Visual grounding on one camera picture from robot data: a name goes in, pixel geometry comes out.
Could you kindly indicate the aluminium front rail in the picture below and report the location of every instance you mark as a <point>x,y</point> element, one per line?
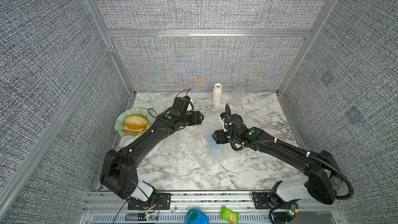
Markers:
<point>104,207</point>

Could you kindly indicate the white round lid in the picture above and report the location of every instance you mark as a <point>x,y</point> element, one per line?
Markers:
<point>128,142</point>

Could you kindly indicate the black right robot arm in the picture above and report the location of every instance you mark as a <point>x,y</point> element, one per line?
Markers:
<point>323,180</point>

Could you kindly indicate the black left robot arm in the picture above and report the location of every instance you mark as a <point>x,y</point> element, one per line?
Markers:
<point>119,171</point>

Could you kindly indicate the clear glass vase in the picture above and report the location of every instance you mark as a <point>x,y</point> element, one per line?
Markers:
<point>239,92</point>

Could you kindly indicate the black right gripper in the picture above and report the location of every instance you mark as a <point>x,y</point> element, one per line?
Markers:
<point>218,135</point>

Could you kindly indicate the green scalloped glass plate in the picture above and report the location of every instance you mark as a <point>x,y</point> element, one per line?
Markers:
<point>133,111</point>

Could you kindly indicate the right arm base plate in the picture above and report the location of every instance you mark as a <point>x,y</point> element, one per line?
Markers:
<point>266,200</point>

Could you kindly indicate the bread roll sandwich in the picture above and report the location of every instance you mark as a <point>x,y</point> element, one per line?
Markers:
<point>135,123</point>

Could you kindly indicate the white ribbed ceramic vase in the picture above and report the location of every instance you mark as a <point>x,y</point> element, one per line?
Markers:
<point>217,95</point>

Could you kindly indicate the blue plastic container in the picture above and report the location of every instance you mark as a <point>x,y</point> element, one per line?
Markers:
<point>195,216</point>

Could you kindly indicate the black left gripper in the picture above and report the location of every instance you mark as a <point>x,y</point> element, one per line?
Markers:
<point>196,117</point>

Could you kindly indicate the blue ribbed glass vase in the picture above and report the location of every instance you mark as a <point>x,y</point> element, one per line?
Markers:
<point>212,146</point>

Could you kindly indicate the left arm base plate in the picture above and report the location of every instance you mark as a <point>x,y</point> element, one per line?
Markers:
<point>157,200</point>

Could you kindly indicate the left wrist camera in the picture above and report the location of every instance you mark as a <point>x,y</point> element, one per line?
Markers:
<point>183,104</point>

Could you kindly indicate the green snack packet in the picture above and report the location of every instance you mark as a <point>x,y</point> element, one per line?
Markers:
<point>229,215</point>

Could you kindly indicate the bubble blue item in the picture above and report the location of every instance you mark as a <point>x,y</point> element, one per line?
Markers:
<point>219,165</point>

